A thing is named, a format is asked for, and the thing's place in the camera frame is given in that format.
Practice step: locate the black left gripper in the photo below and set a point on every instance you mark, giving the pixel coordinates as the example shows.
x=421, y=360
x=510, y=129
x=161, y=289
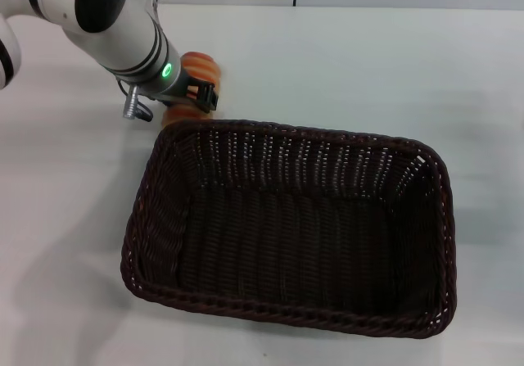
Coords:
x=190, y=83

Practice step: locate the orange striped bread roll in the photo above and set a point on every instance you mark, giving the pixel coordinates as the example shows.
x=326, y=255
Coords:
x=200, y=65

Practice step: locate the dark brown wicker basket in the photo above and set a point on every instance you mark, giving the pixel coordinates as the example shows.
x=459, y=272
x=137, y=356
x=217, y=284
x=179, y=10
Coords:
x=286, y=308

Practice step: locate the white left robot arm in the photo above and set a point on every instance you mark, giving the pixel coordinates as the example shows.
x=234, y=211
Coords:
x=110, y=22

